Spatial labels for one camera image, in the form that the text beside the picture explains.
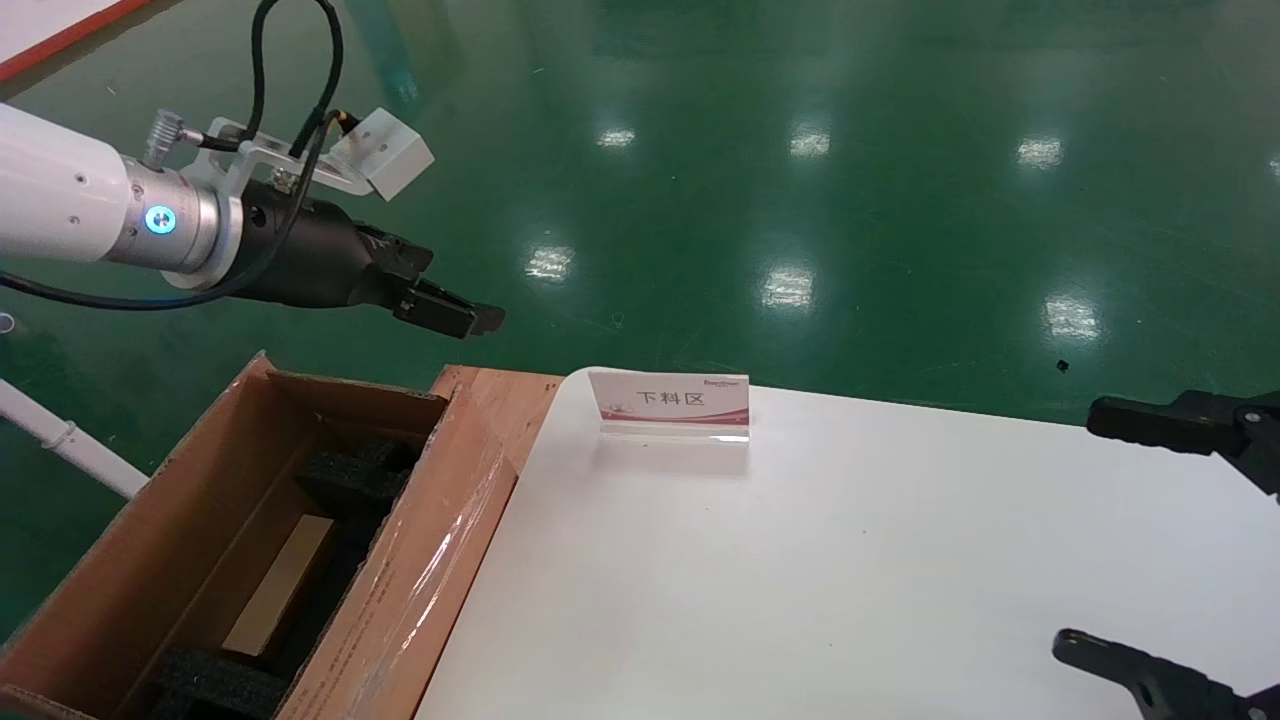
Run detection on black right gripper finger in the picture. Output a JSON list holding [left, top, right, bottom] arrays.
[[1085, 390, 1280, 501], [1050, 628, 1280, 720]]

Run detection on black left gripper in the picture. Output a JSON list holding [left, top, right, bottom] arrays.
[[238, 183, 507, 341]]

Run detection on small cardboard box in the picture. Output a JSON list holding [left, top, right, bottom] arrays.
[[220, 515, 337, 659]]

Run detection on large open cardboard box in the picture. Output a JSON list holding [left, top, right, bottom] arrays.
[[0, 350, 521, 720]]

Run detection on black foam insert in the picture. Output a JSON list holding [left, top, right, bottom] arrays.
[[295, 438, 421, 521], [150, 648, 291, 720]]

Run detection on acrylic sign with red print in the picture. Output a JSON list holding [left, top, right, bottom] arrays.
[[587, 368, 751, 443]]

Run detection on white metal trolley rack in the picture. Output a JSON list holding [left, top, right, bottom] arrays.
[[0, 378, 151, 501]]

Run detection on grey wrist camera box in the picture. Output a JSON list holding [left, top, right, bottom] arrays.
[[328, 107, 436, 201]]

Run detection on silver camera mount bracket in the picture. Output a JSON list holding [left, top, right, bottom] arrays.
[[145, 110, 366, 196]]

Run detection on long black arm cable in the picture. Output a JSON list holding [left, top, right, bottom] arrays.
[[0, 108, 336, 313]]

